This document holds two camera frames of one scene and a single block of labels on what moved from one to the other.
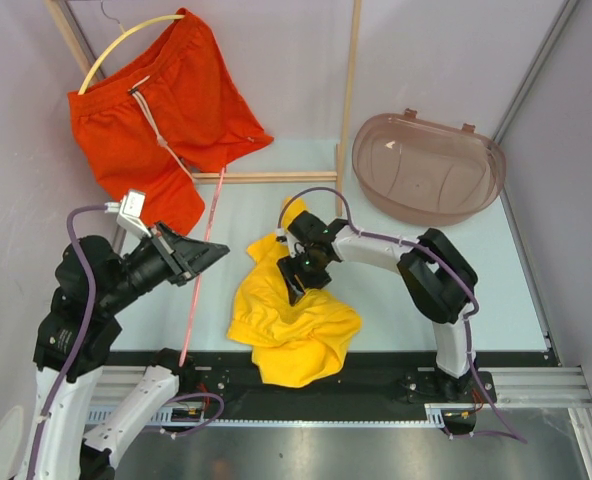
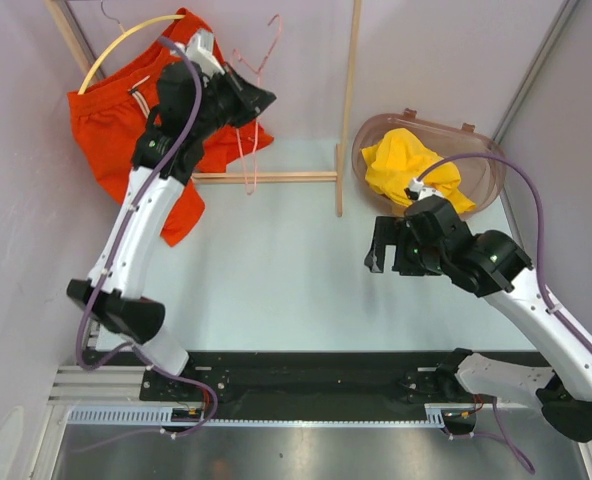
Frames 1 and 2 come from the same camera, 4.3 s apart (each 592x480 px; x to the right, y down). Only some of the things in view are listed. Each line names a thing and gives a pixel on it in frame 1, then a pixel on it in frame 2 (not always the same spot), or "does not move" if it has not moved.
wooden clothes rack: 66,22 does not move
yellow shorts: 300,344 to 398,157
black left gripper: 186,257 to 252,101
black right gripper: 296,293 to 392,230
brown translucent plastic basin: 423,171 does not move
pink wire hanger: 198,289 to 259,71
